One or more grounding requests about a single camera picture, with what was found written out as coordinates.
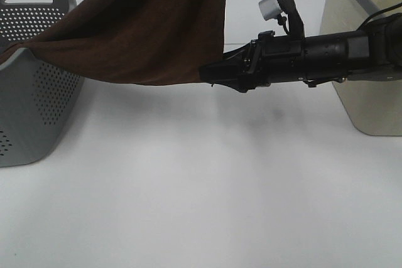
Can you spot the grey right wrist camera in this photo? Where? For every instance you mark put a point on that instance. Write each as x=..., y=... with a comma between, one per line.
x=270, y=9

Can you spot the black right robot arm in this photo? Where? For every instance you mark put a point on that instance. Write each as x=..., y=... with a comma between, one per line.
x=318, y=64

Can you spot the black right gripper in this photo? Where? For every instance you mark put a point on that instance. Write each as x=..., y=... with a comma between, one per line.
x=265, y=60

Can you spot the beige plastic basket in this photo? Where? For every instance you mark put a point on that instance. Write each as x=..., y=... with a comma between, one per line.
x=366, y=35

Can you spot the grey perforated plastic basket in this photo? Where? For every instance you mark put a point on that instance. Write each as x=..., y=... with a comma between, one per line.
x=36, y=97

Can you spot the brown towel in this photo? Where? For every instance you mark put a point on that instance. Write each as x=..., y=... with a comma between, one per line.
x=147, y=42

